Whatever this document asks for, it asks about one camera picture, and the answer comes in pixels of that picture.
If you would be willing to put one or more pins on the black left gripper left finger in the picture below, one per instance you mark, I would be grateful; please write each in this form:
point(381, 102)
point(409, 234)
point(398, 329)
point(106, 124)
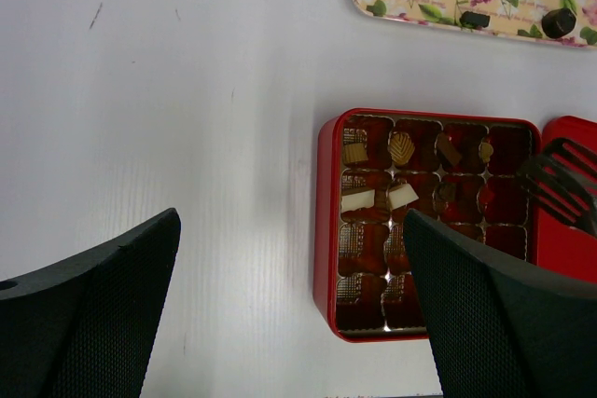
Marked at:
point(86, 326)

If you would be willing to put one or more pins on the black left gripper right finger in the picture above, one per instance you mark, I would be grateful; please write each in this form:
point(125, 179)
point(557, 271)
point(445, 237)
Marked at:
point(499, 326)

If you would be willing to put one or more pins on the red box lid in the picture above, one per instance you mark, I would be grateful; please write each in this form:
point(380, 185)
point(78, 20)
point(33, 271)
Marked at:
point(560, 248)

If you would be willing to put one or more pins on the small dark square chocolate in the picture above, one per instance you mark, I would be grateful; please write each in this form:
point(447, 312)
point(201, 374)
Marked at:
point(446, 192)

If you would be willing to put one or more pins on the metal tweezers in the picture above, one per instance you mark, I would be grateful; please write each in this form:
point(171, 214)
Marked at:
point(562, 180)

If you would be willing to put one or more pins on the white chocolate piece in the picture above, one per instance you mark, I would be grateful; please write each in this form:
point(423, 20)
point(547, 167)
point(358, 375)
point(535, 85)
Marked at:
point(357, 199)
point(401, 195)

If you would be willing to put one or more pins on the tan chocolate piece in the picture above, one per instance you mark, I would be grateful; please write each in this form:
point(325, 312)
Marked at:
point(485, 152)

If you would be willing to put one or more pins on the dark chocolate piece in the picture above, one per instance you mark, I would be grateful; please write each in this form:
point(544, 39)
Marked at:
point(447, 149)

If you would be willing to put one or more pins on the ridged caramel chocolate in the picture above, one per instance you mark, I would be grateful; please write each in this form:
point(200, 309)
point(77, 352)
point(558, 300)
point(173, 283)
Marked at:
point(401, 148)

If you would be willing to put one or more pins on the brown chocolate piece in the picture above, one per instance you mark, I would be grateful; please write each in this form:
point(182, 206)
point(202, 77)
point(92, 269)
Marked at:
point(354, 154)

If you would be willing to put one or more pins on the red chocolate box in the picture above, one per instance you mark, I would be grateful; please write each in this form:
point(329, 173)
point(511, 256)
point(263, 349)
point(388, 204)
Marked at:
point(362, 280)

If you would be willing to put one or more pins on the black rectangular chocolate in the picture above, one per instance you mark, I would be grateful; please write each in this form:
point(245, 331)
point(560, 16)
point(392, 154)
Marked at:
point(474, 20)

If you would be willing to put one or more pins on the round dark chocolate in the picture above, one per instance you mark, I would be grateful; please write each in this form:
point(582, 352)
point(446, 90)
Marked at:
point(558, 23)

